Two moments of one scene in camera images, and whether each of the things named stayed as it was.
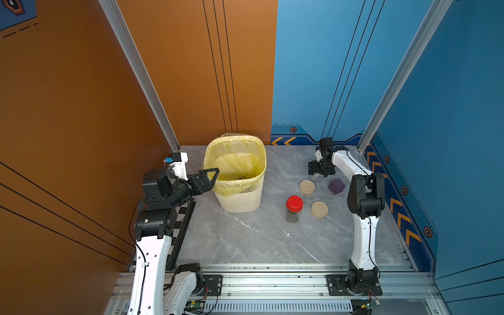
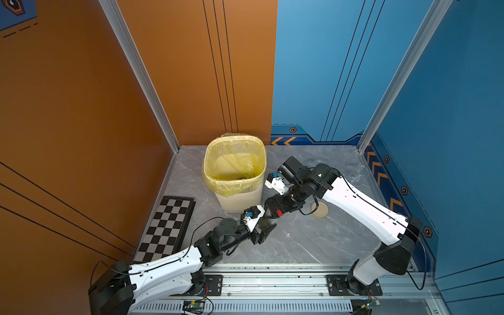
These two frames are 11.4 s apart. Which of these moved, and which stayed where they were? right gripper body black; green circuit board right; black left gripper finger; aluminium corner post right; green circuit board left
Moved: right gripper body black; black left gripper finger
Stayed: aluminium corner post right; green circuit board left; green circuit board right
